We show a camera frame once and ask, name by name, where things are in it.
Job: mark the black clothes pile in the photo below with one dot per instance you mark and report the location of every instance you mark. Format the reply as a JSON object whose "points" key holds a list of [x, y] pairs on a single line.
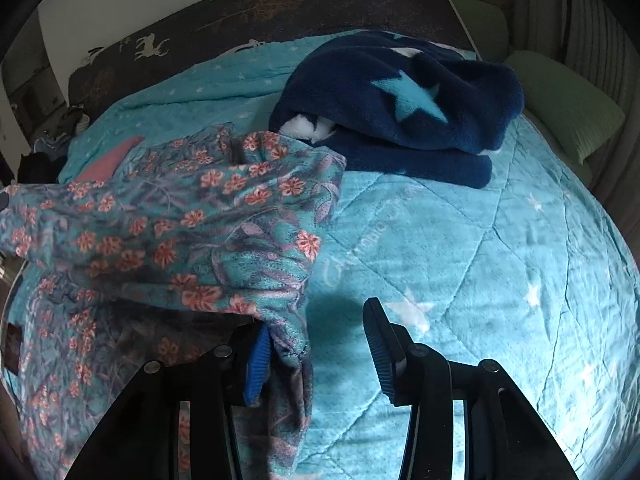
{"points": [[38, 168]]}

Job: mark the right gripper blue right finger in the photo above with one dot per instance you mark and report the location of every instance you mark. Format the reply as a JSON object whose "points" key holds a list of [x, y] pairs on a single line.
{"points": [[504, 438]]}

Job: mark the smartphone on bed edge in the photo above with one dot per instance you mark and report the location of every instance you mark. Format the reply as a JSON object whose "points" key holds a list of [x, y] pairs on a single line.
{"points": [[13, 338]]}

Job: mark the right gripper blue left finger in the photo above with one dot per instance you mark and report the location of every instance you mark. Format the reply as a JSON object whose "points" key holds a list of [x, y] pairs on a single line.
{"points": [[137, 438]]}

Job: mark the green pillow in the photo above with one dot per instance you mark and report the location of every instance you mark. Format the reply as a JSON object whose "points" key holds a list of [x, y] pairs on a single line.
{"points": [[580, 116]]}

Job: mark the floral teal long-sleeve garment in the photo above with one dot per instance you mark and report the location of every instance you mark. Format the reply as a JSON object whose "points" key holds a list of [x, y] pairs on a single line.
{"points": [[150, 264]]}

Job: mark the green cushion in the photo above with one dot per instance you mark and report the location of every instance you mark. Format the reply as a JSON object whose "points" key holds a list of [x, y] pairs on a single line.
{"points": [[487, 27]]}

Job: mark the grey striped clothes pile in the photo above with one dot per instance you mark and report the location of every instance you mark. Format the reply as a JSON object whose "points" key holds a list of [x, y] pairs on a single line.
{"points": [[72, 122]]}

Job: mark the teal star quilt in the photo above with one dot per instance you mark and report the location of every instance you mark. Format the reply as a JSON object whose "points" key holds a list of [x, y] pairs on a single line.
{"points": [[529, 271]]}

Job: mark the pink folded cloth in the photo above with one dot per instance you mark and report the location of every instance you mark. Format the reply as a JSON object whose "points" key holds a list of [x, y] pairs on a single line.
{"points": [[105, 167]]}

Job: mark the grey pleated curtain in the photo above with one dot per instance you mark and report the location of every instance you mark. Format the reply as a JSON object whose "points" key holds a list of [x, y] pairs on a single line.
{"points": [[585, 36]]}

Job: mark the navy star fleece blanket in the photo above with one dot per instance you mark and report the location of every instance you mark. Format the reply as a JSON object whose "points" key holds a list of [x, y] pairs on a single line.
{"points": [[398, 105]]}

